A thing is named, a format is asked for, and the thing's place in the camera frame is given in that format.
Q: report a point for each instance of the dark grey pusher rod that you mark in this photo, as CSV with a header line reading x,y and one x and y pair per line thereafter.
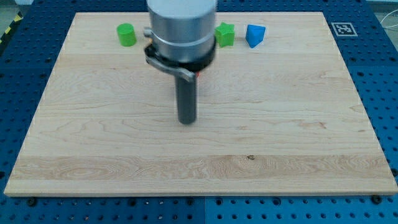
x,y
186,98

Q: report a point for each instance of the black clamp ring mount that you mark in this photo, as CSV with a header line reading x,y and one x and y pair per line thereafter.
x,y
182,60

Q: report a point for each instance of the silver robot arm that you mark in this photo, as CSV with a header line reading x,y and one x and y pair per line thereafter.
x,y
182,21

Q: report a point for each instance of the green star block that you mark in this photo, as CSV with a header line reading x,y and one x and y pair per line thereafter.
x,y
224,34

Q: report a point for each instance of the green cylinder block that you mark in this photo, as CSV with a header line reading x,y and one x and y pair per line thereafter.
x,y
126,34

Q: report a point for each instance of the blue triangular block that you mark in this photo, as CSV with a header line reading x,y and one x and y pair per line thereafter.
x,y
254,35

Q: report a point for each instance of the light wooden board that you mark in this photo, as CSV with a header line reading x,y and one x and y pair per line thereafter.
x,y
282,118

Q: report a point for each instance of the white fiducial marker tag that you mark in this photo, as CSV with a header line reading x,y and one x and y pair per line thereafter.
x,y
344,29

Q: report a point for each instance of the yellow black hazard tape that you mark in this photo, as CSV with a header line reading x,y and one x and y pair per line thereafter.
x,y
11,28

